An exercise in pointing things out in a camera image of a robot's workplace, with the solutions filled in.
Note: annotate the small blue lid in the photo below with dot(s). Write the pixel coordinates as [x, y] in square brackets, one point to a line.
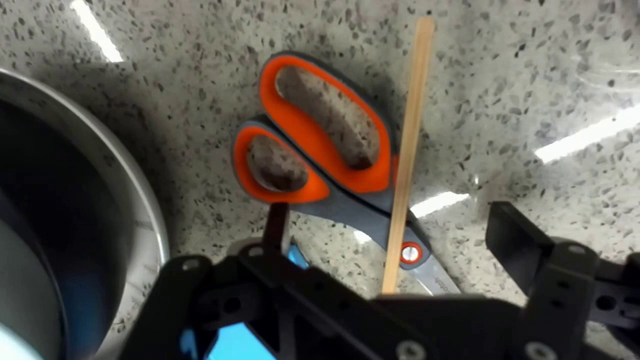
[241, 342]

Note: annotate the light blue bowl, white contents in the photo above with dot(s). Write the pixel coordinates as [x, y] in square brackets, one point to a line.
[143, 207]

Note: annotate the plain wooden chopstick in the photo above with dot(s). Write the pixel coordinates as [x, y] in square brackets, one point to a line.
[412, 132]

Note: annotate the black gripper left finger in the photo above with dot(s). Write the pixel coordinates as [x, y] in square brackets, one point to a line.
[200, 292]

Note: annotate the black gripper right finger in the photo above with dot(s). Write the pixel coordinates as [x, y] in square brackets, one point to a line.
[561, 281]

